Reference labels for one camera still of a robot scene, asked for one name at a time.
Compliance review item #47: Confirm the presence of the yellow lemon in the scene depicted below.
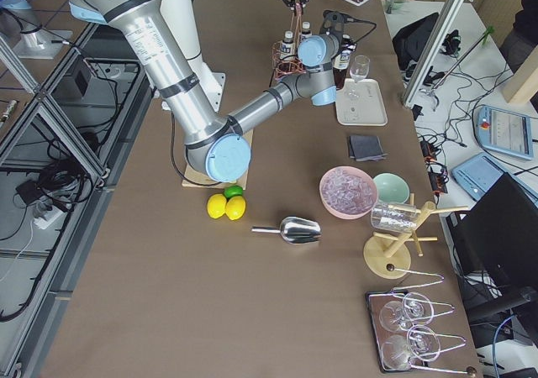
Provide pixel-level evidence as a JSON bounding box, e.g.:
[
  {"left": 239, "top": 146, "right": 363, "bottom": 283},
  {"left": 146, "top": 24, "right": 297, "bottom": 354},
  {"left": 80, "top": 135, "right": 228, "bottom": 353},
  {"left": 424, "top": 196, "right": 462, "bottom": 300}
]
[
  {"left": 225, "top": 196, "right": 246, "bottom": 221},
  {"left": 206, "top": 193, "right": 227, "bottom": 219}
]

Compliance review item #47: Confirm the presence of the blue teach pendant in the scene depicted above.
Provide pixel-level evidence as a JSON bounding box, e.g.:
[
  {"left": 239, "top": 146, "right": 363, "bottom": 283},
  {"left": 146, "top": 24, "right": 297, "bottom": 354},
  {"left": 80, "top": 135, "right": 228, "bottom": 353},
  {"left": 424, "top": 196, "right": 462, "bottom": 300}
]
[{"left": 475, "top": 106, "right": 534, "bottom": 160}]

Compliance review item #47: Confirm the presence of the aluminium frame post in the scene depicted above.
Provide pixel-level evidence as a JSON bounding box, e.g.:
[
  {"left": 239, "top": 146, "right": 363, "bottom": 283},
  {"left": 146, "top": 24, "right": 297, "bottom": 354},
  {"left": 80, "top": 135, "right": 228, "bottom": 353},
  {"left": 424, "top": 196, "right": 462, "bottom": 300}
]
[{"left": 402, "top": 0, "right": 464, "bottom": 109}]

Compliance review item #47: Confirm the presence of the black framed mirror tray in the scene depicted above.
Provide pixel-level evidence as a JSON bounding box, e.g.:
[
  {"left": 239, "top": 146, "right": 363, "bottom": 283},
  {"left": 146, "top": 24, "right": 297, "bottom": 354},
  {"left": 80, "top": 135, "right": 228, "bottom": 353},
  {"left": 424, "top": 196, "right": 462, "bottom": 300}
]
[{"left": 366, "top": 291, "right": 441, "bottom": 374}]

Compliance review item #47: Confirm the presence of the bamboo cutting board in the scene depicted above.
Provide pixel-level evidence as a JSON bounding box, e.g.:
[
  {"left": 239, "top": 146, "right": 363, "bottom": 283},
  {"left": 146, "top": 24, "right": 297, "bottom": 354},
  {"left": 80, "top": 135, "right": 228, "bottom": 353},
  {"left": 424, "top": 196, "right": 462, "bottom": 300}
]
[{"left": 180, "top": 129, "right": 256, "bottom": 188}]

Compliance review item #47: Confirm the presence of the glass tumbler on tree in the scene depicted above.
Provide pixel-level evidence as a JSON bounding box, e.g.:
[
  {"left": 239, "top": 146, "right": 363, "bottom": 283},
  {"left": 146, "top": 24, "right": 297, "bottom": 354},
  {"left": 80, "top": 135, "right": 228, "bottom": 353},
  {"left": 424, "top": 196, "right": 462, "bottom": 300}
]
[{"left": 370, "top": 202, "right": 419, "bottom": 233}]

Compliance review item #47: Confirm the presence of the mint green bowl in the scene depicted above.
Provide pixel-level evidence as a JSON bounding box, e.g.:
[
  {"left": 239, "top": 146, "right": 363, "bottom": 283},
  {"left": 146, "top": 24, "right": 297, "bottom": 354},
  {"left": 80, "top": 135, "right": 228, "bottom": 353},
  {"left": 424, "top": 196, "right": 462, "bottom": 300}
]
[{"left": 373, "top": 173, "right": 410, "bottom": 203}]

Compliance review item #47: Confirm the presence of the clear wine glass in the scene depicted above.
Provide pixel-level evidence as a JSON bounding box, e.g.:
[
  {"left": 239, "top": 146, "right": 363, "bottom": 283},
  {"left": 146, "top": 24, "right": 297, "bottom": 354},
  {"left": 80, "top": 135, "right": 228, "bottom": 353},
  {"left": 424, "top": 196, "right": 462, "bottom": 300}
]
[{"left": 346, "top": 55, "right": 370, "bottom": 100}]

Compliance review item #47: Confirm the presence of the stainless steel ice scoop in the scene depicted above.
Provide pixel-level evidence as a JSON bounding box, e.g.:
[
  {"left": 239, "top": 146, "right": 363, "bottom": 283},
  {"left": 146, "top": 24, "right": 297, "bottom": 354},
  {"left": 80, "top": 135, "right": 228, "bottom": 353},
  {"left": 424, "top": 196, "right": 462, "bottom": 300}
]
[{"left": 251, "top": 216, "right": 321, "bottom": 244}]

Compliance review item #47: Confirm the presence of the black monitor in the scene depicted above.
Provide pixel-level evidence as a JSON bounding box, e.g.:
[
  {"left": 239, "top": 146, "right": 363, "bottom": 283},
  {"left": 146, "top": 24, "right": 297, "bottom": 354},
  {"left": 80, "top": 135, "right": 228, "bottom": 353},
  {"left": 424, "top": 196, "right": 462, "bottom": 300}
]
[{"left": 455, "top": 173, "right": 537, "bottom": 288}]

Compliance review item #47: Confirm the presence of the copper wire bottle basket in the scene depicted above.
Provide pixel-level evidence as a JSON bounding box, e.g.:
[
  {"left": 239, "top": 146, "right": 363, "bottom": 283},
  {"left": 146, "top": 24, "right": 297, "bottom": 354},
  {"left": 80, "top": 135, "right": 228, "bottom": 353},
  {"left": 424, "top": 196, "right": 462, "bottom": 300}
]
[{"left": 269, "top": 3, "right": 312, "bottom": 86}]

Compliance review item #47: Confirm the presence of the wine glass on rack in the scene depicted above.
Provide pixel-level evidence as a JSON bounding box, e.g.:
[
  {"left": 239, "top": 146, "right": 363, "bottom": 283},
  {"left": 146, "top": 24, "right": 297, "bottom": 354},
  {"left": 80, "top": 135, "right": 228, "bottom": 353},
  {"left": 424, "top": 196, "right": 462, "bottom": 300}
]
[
  {"left": 381, "top": 325, "right": 440, "bottom": 370},
  {"left": 379, "top": 292, "right": 434, "bottom": 333}
]

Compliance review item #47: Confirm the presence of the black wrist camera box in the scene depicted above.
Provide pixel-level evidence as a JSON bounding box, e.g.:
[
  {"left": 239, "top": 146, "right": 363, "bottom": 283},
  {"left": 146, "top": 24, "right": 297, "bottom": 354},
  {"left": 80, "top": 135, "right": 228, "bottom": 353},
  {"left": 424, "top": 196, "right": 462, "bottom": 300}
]
[{"left": 319, "top": 9, "right": 348, "bottom": 40}]

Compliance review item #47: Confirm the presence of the grey folded cloth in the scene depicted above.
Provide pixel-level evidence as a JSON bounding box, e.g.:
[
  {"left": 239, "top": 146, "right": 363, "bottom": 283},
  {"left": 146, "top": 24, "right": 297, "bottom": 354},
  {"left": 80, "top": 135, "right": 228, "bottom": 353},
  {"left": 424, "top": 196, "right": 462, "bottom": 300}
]
[{"left": 348, "top": 134, "right": 386, "bottom": 162}]

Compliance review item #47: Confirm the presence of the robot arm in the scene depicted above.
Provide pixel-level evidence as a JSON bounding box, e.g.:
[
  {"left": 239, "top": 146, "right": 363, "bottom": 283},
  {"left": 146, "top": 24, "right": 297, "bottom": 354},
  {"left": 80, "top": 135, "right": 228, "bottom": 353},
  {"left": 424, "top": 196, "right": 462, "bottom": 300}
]
[{"left": 70, "top": 0, "right": 345, "bottom": 182}]

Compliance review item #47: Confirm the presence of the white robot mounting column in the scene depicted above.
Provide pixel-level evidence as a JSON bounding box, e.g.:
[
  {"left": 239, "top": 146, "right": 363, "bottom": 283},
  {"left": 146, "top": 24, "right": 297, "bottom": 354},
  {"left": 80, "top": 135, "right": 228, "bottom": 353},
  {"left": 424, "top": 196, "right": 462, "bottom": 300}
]
[{"left": 161, "top": 0, "right": 225, "bottom": 113}]

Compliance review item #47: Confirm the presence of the cream rabbit tray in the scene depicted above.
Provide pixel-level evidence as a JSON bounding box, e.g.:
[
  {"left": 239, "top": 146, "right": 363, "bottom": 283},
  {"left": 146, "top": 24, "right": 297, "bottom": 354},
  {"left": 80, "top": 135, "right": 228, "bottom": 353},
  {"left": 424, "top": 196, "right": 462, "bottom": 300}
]
[{"left": 335, "top": 78, "right": 388, "bottom": 126}]

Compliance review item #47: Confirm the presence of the pink ribbed ice bowl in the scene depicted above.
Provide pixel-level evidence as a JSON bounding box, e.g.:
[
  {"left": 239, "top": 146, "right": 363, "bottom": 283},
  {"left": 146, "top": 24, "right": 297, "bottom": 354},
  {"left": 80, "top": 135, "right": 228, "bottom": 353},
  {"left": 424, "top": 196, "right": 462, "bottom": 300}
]
[{"left": 319, "top": 166, "right": 378, "bottom": 220}]

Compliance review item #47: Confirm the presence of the wooden glass drying tree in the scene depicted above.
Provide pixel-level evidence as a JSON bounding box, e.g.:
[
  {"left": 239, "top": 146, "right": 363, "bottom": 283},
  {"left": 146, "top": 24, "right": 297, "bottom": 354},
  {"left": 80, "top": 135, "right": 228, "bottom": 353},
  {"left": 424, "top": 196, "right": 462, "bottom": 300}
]
[{"left": 363, "top": 195, "right": 469, "bottom": 279}]

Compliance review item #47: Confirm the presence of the black device on side table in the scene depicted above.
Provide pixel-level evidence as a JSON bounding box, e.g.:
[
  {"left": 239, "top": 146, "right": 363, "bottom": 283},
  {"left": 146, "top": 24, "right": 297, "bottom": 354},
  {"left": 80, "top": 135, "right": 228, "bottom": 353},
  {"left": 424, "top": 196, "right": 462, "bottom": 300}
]
[{"left": 393, "top": 13, "right": 439, "bottom": 71}]

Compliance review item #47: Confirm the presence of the green lime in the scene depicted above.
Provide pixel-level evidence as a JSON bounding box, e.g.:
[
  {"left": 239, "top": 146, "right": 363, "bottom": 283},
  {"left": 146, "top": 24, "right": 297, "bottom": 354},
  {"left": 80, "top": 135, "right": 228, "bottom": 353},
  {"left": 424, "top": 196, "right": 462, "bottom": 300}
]
[{"left": 224, "top": 185, "right": 244, "bottom": 199}]

